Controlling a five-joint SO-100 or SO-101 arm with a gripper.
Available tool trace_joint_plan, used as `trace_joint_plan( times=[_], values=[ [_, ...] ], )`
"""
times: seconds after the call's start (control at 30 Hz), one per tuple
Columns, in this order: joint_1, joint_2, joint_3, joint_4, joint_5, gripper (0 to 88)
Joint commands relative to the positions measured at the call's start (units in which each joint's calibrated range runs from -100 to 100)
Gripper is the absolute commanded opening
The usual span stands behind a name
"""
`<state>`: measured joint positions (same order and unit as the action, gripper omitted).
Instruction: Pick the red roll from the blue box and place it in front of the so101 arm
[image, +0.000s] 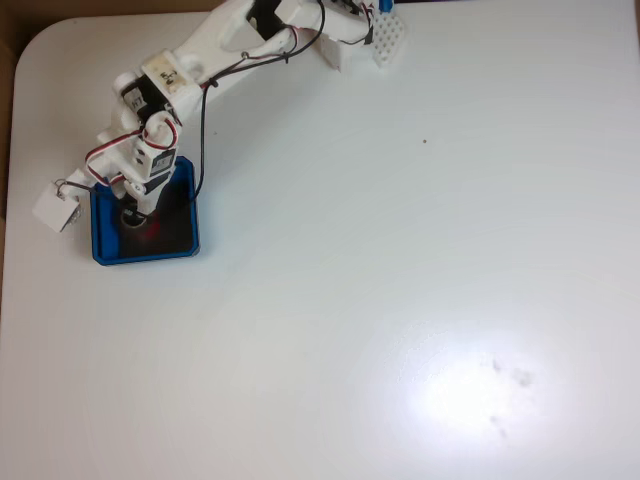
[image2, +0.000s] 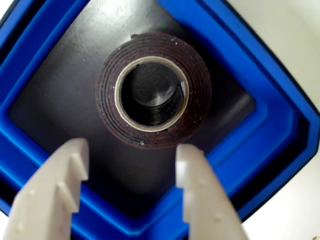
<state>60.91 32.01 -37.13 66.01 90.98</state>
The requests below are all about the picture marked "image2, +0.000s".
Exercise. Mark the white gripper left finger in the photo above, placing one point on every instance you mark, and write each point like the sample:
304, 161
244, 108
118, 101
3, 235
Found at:
47, 197

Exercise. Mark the red tape roll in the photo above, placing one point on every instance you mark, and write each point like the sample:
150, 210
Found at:
200, 95

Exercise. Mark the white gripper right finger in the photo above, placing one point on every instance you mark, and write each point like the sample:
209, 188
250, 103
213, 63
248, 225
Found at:
207, 200

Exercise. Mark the blue plastic box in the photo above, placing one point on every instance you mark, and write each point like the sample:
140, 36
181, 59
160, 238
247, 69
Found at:
262, 87

